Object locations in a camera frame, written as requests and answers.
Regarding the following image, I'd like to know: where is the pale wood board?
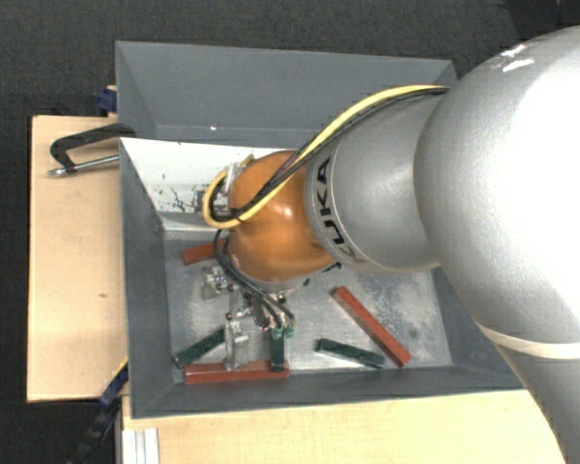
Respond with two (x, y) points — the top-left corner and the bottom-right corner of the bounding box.
(26, 114), (130, 403)

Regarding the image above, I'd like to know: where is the grey metal bin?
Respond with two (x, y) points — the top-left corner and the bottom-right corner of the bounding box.
(114, 40), (524, 420)

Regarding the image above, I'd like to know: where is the dark green flat block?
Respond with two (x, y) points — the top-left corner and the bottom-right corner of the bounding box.
(173, 327), (226, 369)
(315, 337), (386, 370)
(269, 330), (288, 372)

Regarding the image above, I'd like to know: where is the red-brown flat block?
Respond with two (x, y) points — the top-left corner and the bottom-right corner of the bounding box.
(183, 360), (291, 387)
(180, 241), (229, 267)
(330, 285), (413, 368)

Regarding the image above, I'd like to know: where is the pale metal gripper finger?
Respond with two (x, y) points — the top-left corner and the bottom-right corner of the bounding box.
(201, 265), (227, 303)
(223, 320), (250, 372)

